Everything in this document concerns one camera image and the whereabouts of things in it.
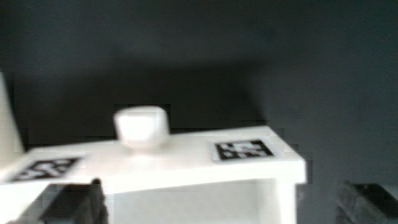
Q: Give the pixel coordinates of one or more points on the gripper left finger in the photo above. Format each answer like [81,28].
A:
[77,207]

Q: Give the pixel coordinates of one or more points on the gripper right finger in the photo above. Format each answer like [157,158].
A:
[367,203]

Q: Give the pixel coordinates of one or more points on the white drawer cabinet frame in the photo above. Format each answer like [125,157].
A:
[11,146]

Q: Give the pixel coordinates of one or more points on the white front drawer box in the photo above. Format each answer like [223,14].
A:
[212,177]

